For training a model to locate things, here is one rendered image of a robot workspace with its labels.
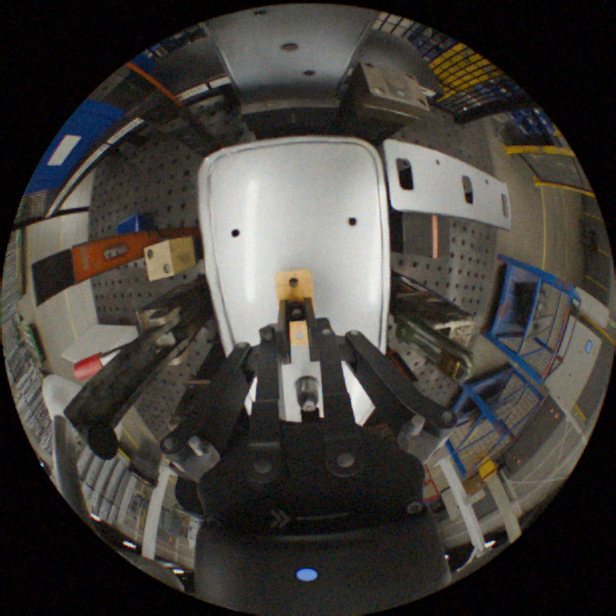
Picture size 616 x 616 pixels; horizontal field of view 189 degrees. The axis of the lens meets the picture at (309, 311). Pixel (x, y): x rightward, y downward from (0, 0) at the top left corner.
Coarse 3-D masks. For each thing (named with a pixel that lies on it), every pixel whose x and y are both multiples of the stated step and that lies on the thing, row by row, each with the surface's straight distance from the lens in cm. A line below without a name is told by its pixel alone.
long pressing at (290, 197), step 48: (240, 144) 27; (288, 144) 26; (336, 144) 26; (240, 192) 25; (288, 192) 24; (336, 192) 24; (384, 192) 27; (240, 240) 24; (288, 240) 24; (336, 240) 24; (384, 240) 26; (240, 288) 25; (336, 288) 25; (384, 288) 27; (240, 336) 28; (384, 336) 30; (288, 384) 31
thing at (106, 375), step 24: (144, 336) 21; (120, 360) 19; (144, 360) 21; (168, 360) 22; (96, 384) 18; (120, 384) 20; (144, 384) 20; (72, 408) 18; (96, 408) 19; (120, 408) 19; (96, 432) 15
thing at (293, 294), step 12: (276, 276) 21; (288, 276) 21; (300, 276) 21; (276, 288) 22; (288, 288) 22; (300, 288) 22; (312, 288) 22; (288, 300) 22; (300, 300) 22; (312, 300) 22; (288, 312) 22; (300, 312) 22; (300, 324) 23
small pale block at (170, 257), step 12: (168, 240) 21; (180, 240) 22; (192, 240) 25; (156, 252) 21; (168, 252) 21; (180, 252) 22; (192, 252) 24; (156, 264) 22; (168, 264) 21; (180, 264) 22; (192, 264) 24; (156, 276) 22
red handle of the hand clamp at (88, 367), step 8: (168, 336) 23; (160, 344) 23; (168, 344) 24; (104, 352) 26; (112, 352) 25; (80, 360) 29; (88, 360) 27; (96, 360) 26; (104, 360) 26; (80, 368) 28; (88, 368) 27; (96, 368) 26; (80, 376) 28; (88, 376) 28
